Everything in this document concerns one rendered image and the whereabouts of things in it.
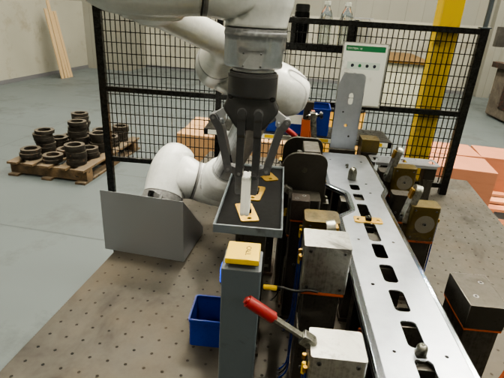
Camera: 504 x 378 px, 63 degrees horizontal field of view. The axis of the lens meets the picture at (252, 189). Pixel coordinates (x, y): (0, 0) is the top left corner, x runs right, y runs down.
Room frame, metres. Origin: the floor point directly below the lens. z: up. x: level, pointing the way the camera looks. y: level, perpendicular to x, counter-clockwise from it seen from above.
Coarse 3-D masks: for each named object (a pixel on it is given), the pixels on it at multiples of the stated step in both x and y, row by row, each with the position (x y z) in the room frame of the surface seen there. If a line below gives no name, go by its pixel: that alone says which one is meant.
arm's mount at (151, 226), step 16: (112, 192) 1.31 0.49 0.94; (112, 208) 1.32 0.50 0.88; (128, 208) 1.30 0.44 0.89; (144, 208) 1.29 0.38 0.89; (160, 208) 1.28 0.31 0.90; (176, 208) 1.27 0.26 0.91; (112, 224) 1.32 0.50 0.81; (128, 224) 1.31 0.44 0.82; (144, 224) 1.29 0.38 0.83; (160, 224) 1.28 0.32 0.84; (176, 224) 1.27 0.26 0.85; (192, 224) 1.36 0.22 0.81; (112, 240) 1.32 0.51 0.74; (128, 240) 1.31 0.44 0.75; (144, 240) 1.30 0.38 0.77; (160, 240) 1.28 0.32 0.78; (176, 240) 1.27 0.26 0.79; (192, 240) 1.36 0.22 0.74; (160, 256) 1.28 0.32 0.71; (176, 256) 1.27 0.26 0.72
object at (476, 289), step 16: (448, 288) 0.79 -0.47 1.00; (464, 288) 0.74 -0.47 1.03; (480, 288) 0.75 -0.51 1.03; (448, 304) 0.77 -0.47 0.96; (464, 304) 0.71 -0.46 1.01; (480, 304) 0.69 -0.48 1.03; (496, 304) 0.69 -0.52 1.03; (464, 320) 0.69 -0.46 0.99; (480, 320) 0.68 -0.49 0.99; (496, 320) 0.68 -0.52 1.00; (464, 336) 0.69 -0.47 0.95; (480, 336) 0.69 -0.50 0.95; (496, 336) 0.69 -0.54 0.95; (480, 352) 0.69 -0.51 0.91; (480, 368) 0.69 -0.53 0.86
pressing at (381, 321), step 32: (352, 160) 1.66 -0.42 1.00; (352, 192) 1.31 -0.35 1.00; (384, 192) 1.34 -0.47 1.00; (352, 224) 1.07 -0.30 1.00; (384, 224) 1.08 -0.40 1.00; (352, 256) 0.89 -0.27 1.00; (352, 288) 0.76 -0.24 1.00; (384, 288) 0.77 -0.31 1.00; (416, 288) 0.77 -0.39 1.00; (384, 320) 0.66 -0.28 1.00; (416, 320) 0.66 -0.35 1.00; (448, 320) 0.67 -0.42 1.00; (384, 352) 0.57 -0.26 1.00; (448, 352) 0.58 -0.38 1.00
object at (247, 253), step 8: (232, 248) 0.63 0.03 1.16; (240, 248) 0.64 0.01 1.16; (248, 248) 0.64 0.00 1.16; (256, 248) 0.64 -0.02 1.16; (232, 256) 0.61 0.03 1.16; (240, 256) 0.61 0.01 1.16; (248, 256) 0.61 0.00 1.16; (256, 256) 0.61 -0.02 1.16; (240, 264) 0.60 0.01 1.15; (248, 264) 0.60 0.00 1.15; (256, 264) 0.60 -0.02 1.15
